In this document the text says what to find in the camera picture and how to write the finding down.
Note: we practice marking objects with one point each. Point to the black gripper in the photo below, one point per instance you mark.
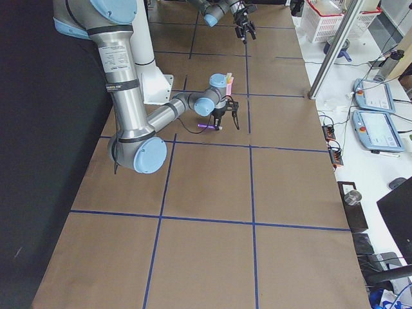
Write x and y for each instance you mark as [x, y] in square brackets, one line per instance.
[241, 20]
[219, 114]

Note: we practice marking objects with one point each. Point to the near blue teach pendant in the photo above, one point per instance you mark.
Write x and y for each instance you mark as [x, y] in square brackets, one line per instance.
[376, 131]

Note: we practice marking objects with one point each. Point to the pink mesh pen holder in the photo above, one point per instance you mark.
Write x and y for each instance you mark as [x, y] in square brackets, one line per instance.
[228, 88]

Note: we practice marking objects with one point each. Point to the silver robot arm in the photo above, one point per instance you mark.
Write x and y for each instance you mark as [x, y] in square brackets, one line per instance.
[111, 26]
[213, 12]

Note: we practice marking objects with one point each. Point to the purple highlighter pen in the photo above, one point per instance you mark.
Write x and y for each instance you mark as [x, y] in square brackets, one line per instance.
[205, 126]

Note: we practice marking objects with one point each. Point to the aluminium frame post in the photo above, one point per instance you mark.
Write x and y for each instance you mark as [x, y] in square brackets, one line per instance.
[341, 35]

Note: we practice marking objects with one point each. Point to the far blue teach pendant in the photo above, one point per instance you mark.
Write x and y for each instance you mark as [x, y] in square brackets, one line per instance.
[373, 95]

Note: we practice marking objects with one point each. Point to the white pillar with base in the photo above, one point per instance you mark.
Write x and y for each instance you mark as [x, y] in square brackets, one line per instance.
[155, 86]

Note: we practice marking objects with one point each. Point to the white plastic basket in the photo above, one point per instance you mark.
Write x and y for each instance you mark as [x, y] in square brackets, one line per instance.
[321, 19]

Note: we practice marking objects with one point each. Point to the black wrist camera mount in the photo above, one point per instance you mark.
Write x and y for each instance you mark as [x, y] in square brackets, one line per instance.
[232, 106]

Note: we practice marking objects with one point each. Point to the blue teach pendant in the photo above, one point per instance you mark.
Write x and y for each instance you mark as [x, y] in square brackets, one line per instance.
[373, 95]
[376, 131]

